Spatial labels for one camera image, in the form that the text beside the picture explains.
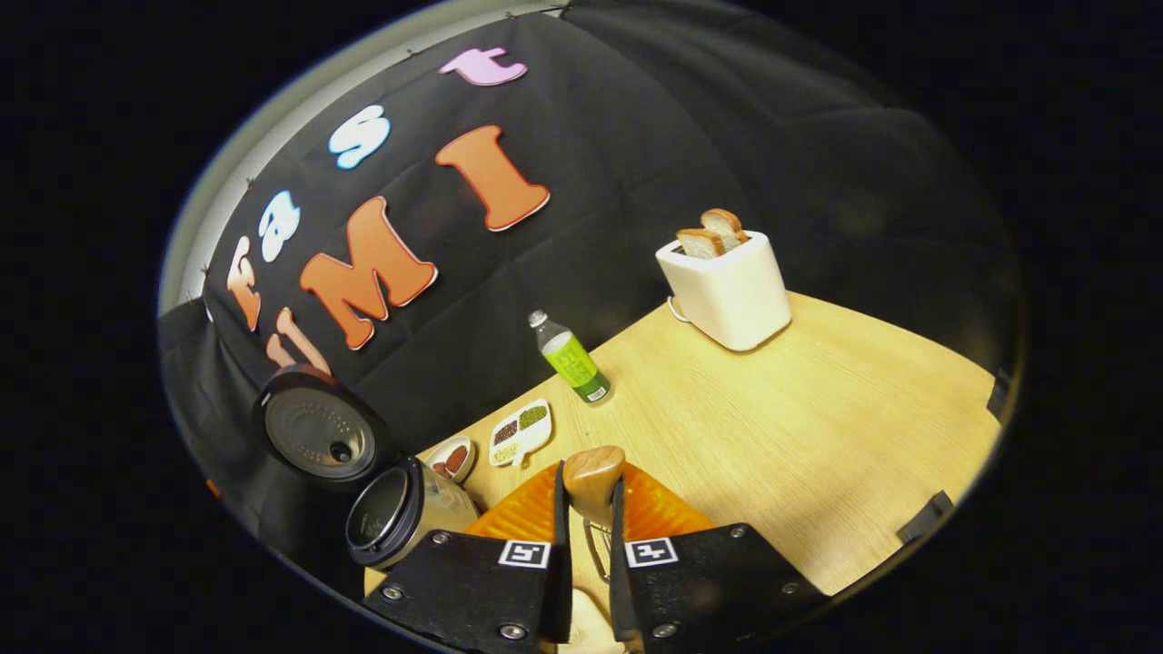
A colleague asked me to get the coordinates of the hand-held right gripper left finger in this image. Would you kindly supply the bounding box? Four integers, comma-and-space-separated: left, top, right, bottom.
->
363, 461, 574, 651

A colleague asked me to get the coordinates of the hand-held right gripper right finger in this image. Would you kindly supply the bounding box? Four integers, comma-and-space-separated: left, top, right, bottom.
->
607, 461, 830, 653

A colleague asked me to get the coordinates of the wooden spoon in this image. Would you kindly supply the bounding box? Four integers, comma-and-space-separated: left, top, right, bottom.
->
559, 446, 628, 653

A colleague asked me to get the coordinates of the dark grey rice cooker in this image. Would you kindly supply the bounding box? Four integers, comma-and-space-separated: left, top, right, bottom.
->
252, 365, 480, 570

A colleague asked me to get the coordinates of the white divided bean dish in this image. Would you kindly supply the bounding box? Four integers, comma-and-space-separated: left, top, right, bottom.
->
489, 399, 553, 468

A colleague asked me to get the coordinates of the small round red bean dish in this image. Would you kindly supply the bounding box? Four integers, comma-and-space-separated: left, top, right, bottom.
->
424, 435, 476, 484

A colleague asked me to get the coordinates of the green drink bottle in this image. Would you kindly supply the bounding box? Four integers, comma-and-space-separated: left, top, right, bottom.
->
528, 310, 612, 405

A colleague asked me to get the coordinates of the black table edge clamp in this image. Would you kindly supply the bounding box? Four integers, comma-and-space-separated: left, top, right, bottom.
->
986, 368, 1014, 423
898, 490, 955, 544

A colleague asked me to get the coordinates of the white toaster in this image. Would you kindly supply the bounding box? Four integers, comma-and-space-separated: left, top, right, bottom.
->
655, 230, 792, 352

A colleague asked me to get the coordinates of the pale bread slice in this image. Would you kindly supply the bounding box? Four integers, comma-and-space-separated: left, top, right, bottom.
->
675, 228, 726, 260

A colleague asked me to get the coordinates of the brown crust bread slice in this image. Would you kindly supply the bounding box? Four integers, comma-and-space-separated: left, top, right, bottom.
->
701, 209, 750, 251

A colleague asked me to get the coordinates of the black backdrop cloth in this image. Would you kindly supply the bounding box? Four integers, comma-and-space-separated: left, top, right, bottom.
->
159, 0, 1023, 582

